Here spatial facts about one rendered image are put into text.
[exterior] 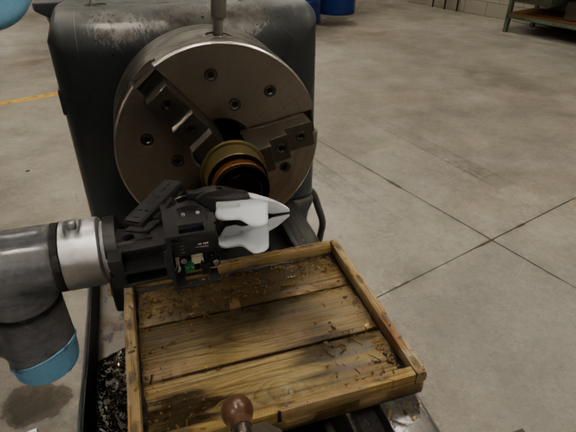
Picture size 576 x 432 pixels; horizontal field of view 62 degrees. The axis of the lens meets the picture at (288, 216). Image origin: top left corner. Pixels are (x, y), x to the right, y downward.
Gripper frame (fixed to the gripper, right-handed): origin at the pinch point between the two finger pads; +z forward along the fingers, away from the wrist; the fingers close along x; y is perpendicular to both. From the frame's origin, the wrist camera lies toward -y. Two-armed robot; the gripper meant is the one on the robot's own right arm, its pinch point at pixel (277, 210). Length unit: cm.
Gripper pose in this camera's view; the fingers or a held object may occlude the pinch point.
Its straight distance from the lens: 59.2
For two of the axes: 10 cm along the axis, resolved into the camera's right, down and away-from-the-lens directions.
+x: 0.0, -8.4, -5.4
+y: 3.0, 5.2, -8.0
